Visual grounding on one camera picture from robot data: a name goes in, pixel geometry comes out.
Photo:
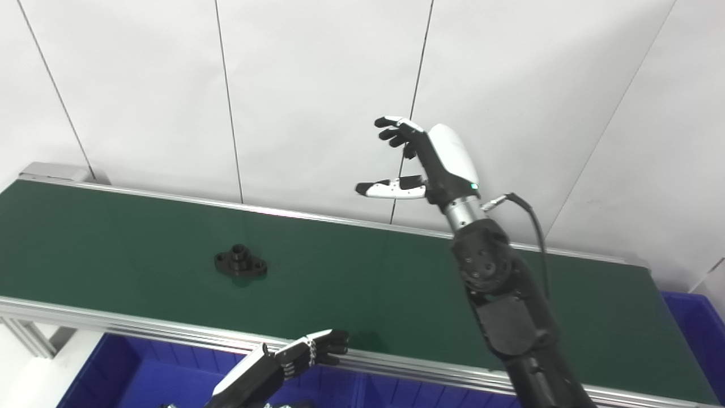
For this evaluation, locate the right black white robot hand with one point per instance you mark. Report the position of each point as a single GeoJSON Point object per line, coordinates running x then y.
{"type": "Point", "coordinates": [447, 164]}

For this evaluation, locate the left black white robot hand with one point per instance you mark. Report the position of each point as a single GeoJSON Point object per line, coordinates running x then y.
{"type": "Point", "coordinates": [255, 377]}

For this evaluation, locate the black flanged metal part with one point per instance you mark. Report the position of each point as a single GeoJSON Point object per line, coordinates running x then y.
{"type": "Point", "coordinates": [241, 263]}

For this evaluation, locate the blue plastic bin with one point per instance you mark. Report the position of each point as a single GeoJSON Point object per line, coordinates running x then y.
{"type": "Point", "coordinates": [702, 340]}
{"type": "Point", "coordinates": [141, 379]}
{"type": "Point", "coordinates": [430, 396]}

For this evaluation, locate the green conveyor belt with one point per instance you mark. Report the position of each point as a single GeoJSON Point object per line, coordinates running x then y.
{"type": "Point", "coordinates": [141, 327]}
{"type": "Point", "coordinates": [141, 243]}

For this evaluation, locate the aluminium conveyor support leg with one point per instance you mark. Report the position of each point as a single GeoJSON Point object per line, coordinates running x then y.
{"type": "Point", "coordinates": [28, 337]}

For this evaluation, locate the grey conveyor motor housing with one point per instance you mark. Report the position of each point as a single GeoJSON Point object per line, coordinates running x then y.
{"type": "Point", "coordinates": [54, 171]}

